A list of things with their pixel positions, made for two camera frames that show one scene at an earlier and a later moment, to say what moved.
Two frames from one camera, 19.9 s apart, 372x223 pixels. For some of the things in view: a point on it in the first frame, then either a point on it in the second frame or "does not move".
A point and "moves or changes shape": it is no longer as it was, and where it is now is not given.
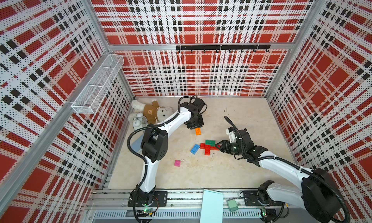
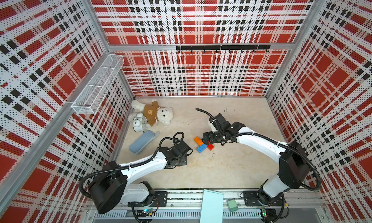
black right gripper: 224,147 -> 209,135
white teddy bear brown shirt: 154,113 does not move
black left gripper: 200,124 -> 183,160
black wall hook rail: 228,47 does not move
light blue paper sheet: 212,207 does not move
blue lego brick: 194,149 moves or changes shape
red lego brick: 207,150 moves or changes shape
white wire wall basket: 87,100 does not move
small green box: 232,205 does not move
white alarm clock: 139,121 does not move
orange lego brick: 198,131 -> 198,141
